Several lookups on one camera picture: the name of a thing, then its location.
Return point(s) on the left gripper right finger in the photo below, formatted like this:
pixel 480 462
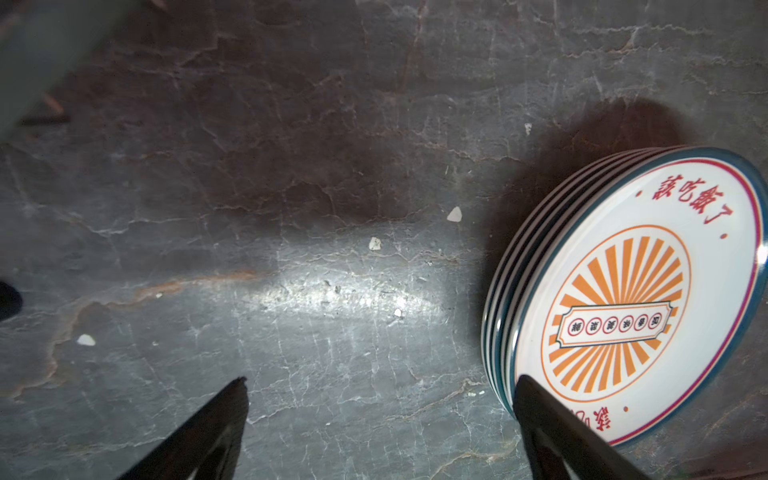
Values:
pixel 557 443

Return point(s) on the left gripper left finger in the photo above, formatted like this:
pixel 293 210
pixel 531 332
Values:
pixel 206 446

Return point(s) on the green rimmed plate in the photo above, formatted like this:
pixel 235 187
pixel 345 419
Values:
pixel 503 340
pixel 555 223

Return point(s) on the stainless steel dish rack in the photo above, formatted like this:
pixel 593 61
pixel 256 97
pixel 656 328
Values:
pixel 42 41

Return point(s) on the orange patterned white plate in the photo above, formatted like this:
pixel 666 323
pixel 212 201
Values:
pixel 524 244

